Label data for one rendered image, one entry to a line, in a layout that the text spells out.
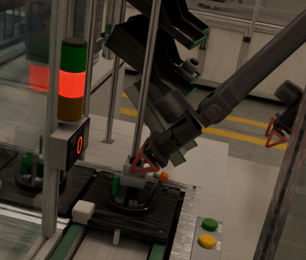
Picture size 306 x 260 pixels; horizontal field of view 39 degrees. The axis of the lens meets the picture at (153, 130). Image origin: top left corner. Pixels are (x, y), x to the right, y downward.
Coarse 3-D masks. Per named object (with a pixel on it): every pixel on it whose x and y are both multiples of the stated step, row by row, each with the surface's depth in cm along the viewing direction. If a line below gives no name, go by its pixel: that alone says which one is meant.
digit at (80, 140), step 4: (80, 132) 88; (80, 136) 89; (76, 140) 87; (80, 140) 89; (76, 144) 87; (80, 144) 90; (76, 148) 88; (80, 148) 91; (76, 152) 88; (80, 152) 91; (76, 156) 89
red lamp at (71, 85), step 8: (64, 72) 81; (64, 80) 82; (72, 80) 82; (80, 80) 83; (64, 88) 82; (72, 88) 82; (80, 88) 83; (64, 96) 83; (72, 96) 83; (80, 96) 84
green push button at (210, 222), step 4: (204, 220) 111; (208, 220) 112; (212, 220) 112; (204, 224) 110; (208, 224) 110; (212, 224) 110; (216, 224) 110; (208, 228) 109; (212, 228) 109; (216, 228) 110
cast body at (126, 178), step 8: (128, 160) 111; (128, 168) 109; (136, 168) 108; (120, 176) 110; (128, 176) 110; (136, 176) 109; (144, 176) 110; (120, 184) 111; (128, 184) 110; (136, 184) 110; (144, 184) 110
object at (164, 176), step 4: (164, 172) 110; (156, 176) 110; (160, 176) 109; (164, 176) 109; (160, 180) 110; (164, 180) 110; (156, 184) 111; (160, 184) 111; (156, 188) 111; (152, 192) 112; (156, 192) 112; (152, 196) 112
